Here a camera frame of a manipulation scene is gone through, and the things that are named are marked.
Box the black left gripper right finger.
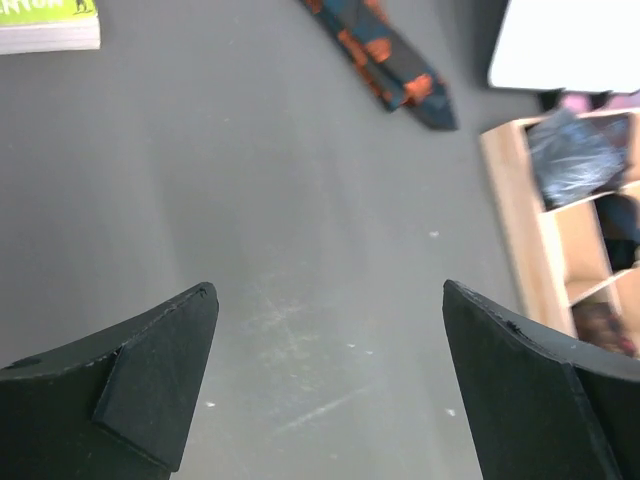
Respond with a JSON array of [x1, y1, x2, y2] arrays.
[[442, 280, 639, 480]]

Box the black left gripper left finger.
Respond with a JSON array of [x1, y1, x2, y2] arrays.
[[1, 282, 219, 480]]

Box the dark orange floral tie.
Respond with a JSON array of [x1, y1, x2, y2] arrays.
[[303, 0, 458, 131]]

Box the brown red rolled tie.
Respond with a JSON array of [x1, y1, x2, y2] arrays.
[[572, 301, 639, 358]]

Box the wooden compartment tray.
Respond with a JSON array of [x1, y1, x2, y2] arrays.
[[480, 117, 639, 349]]

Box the dark navy rolled tie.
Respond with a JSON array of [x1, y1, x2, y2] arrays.
[[595, 194, 639, 272]]

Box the grey rolled tie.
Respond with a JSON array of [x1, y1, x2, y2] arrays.
[[526, 108, 632, 210]]

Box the white dry-erase board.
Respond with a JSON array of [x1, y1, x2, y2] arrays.
[[487, 1, 639, 94]]

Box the green paperback book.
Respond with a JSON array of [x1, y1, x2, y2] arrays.
[[0, 0, 101, 55]]

